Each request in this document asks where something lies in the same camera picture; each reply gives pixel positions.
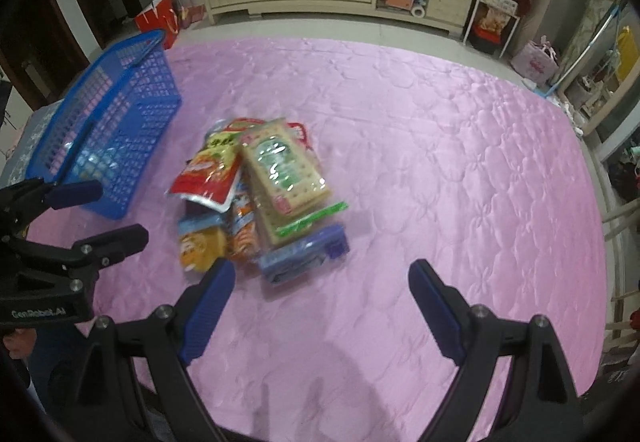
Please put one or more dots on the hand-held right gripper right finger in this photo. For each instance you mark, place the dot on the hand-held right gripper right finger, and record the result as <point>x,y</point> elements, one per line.
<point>436,312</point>

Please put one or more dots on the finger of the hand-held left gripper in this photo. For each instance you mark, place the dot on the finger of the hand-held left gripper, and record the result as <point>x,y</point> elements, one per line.
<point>117,241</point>
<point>75,194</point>

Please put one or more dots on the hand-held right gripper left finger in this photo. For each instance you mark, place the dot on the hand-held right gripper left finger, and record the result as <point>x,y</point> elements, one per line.
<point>207,309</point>

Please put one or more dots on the blue plastic basket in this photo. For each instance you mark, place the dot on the blue plastic basket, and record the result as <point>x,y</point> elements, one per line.
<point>107,208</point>

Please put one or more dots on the yellow cartoon face snack packet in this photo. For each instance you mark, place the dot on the yellow cartoon face snack packet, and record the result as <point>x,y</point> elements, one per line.
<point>200,247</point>

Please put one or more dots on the orange snack packet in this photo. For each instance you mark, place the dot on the orange snack packet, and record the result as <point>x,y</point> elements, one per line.
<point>243,229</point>

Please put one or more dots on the pale blue snack pack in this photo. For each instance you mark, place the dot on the pale blue snack pack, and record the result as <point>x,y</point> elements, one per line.
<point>300,258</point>

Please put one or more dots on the red yellow snack pouch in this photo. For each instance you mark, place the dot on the red yellow snack pouch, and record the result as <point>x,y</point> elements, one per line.
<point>207,179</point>

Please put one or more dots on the green edged cracker packet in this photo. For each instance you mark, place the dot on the green edged cracker packet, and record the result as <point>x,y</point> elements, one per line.
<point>290,227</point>

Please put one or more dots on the green label cracker packet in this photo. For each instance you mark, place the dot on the green label cracker packet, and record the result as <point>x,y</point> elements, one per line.
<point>280,167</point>

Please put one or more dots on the red white snack packet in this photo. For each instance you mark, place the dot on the red white snack packet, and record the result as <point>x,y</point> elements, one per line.
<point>301,132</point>

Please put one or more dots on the person's left hand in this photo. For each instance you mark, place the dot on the person's left hand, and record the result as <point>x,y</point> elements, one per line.
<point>17,344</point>

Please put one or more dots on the grey sofa with patterned cloth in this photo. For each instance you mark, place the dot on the grey sofa with patterned cloth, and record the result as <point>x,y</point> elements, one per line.
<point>30,132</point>

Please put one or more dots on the pink quilted blanket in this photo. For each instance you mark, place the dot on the pink quilted blanket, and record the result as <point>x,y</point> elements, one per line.
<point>425,147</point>

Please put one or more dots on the red paper bag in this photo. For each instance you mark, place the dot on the red paper bag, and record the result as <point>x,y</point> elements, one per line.
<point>157,19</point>

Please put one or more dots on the pink gift bag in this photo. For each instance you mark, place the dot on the pink gift bag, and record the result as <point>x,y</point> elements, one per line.
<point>535,62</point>

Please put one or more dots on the red printed snack bag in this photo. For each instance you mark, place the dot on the red printed snack bag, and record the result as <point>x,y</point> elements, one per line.
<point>491,24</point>

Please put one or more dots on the white paper roll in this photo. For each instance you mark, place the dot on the white paper roll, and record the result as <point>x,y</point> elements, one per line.
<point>418,11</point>

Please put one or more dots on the orange box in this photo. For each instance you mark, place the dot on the orange box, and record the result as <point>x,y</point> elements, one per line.
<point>399,1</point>

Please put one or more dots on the yellow plastic jug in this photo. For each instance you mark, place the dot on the yellow plastic jug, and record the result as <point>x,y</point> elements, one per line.
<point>627,54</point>

